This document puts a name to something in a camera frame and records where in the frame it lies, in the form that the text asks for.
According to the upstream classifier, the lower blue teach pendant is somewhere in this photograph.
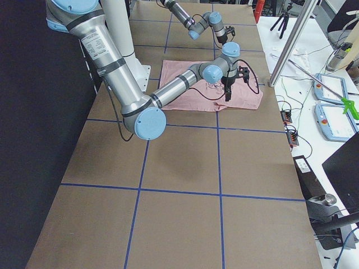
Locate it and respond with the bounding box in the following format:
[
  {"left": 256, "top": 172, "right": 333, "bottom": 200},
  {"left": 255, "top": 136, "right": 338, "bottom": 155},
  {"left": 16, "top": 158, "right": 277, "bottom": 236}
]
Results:
[{"left": 314, "top": 104, "right": 358, "bottom": 142}]

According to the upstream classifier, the aluminium frame post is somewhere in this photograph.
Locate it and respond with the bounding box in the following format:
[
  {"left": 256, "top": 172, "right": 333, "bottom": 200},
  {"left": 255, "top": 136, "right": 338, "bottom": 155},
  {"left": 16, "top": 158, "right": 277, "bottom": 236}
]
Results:
[{"left": 269, "top": 0, "right": 321, "bottom": 87}]

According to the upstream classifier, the blue cable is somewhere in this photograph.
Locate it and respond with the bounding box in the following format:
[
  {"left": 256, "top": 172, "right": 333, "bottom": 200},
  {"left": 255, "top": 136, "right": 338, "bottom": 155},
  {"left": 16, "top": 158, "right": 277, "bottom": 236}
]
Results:
[{"left": 333, "top": 229, "right": 359, "bottom": 269}]

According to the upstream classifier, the black tripod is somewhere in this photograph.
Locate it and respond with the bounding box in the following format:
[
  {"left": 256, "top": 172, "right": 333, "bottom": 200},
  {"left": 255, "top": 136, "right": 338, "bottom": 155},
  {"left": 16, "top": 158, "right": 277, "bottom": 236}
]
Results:
[{"left": 270, "top": 2, "right": 292, "bottom": 39}]

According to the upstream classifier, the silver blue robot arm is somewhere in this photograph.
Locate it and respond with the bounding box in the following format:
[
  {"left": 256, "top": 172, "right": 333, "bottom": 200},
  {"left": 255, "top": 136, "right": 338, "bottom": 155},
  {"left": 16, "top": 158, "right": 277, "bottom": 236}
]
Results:
[
  {"left": 45, "top": 1, "right": 240, "bottom": 140},
  {"left": 160, "top": 1, "right": 236, "bottom": 45}
]

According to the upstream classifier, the upper orange connector board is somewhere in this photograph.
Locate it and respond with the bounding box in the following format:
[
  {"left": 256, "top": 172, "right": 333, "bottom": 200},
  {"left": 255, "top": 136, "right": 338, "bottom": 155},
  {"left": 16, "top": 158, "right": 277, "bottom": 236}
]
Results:
[{"left": 280, "top": 110, "right": 292, "bottom": 125}]

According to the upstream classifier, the lower orange connector board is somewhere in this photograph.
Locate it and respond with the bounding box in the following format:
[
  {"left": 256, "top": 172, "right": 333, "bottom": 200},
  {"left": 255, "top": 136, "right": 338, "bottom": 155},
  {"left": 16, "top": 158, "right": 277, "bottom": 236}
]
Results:
[{"left": 285, "top": 126, "right": 299, "bottom": 148}]

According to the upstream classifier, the red cylinder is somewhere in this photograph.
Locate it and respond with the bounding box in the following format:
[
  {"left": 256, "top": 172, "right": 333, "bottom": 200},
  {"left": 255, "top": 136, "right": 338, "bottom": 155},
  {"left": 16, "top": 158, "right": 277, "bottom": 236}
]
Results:
[{"left": 254, "top": 0, "right": 265, "bottom": 23}]

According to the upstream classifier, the blue teach pendant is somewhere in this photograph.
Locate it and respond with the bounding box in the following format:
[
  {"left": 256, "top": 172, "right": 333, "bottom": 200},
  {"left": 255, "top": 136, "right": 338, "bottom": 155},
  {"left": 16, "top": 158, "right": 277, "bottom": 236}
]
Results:
[
  {"left": 314, "top": 104, "right": 358, "bottom": 142},
  {"left": 313, "top": 73, "right": 358, "bottom": 105}
]

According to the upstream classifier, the orange connector board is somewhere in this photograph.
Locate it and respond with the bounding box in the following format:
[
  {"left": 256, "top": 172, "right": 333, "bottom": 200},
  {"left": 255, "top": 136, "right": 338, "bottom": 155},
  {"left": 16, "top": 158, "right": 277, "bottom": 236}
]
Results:
[
  {"left": 280, "top": 110, "right": 292, "bottom": 125},
  {"left": 285, "top": 126, "right": 299, "bottom": 148}
]

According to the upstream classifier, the black office chair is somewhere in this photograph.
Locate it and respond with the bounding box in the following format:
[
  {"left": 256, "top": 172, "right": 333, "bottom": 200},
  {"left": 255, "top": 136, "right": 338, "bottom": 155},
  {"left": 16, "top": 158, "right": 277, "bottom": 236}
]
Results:
[{"left": 327, "top": 1, "right": 358, "bottom": 48}]

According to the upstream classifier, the black monitor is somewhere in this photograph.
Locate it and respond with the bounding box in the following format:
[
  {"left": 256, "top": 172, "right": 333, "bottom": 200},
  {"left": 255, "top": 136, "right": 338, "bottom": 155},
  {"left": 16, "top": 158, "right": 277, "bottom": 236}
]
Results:
[{"left": 322, "top": 133, "right": 359, "bottom": 212}]

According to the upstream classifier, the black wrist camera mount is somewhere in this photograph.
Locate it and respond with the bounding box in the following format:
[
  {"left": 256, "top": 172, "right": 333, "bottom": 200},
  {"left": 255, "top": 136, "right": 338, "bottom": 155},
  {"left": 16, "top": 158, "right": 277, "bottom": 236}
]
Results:
[{"left": 235, "top": 66, "right": 250, "bottom": 84}]

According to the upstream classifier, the black box white label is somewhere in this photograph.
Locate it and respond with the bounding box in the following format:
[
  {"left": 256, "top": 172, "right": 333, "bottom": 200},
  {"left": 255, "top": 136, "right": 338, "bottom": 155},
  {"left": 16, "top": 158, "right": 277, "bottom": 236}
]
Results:
[{"left": 293, "top": 155, "right": 326, "bottom": 200}]

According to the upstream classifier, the reacher grabber tool green handle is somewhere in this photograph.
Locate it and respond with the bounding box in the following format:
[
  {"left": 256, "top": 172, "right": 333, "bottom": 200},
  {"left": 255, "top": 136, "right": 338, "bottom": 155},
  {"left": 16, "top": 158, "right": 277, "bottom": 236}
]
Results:
[{"left": 288, "top": 59, "right": 359, "bottom": 120}]

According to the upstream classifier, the black clamp stand metal knob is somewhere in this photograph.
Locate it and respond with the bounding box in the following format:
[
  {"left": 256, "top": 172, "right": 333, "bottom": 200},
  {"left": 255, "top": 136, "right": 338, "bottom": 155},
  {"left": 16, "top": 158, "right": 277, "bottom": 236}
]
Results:
[{"left": 306, "top": 193, "right": 358, "bottom": 250}]

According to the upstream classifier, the upper blue teach pendant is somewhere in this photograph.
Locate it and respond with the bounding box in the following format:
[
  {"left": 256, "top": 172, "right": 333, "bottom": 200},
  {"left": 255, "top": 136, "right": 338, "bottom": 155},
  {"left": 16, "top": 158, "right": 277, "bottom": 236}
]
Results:
[{"left": 313, "top": 73, "right": 358, "bottom": 105}]

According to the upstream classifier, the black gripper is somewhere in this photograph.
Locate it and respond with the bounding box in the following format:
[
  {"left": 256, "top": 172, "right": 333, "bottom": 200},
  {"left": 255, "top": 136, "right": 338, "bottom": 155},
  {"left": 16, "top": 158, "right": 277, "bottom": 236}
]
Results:
[
  {"left": 221, "top": 76, "right": 236, "bottom": 101},
  {"left": 217, "top": 32, "right": 228, "bottom": 45}
]

